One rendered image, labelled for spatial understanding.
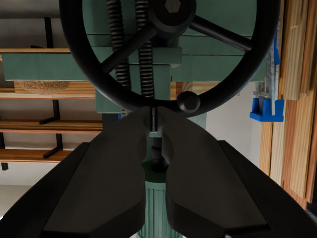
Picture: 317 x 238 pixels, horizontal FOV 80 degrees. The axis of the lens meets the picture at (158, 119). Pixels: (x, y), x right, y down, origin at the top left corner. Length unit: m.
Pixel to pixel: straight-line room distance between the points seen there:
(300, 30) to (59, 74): 1.75
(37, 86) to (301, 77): 1.78
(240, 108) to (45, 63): 2.91
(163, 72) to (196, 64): 0.13
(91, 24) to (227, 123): 2.85
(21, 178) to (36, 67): 3.76
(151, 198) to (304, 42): 1.65
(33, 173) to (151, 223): 3.48
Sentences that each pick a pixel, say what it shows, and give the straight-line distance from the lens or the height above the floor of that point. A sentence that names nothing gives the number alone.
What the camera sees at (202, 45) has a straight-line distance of 0.47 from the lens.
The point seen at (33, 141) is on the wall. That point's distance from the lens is 3.83.
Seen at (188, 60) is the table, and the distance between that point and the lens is 0.46.
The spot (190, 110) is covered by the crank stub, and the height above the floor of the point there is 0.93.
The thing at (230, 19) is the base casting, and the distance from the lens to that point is 0.50.
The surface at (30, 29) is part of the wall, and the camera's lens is 3.67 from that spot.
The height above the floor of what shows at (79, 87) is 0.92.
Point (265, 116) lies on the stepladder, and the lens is 1.43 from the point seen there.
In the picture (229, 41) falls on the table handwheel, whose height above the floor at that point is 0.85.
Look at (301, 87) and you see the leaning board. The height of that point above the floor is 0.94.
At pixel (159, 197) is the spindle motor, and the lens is 0.64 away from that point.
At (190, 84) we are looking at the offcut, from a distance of 0.47.
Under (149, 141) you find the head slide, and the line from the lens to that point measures 0.74.
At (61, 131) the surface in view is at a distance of 2.88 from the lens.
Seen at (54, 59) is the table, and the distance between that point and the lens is 0.50.
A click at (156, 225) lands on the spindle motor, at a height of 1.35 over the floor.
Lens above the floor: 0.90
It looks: 11 degrees up
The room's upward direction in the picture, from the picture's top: 180 degrees counter-clockwise
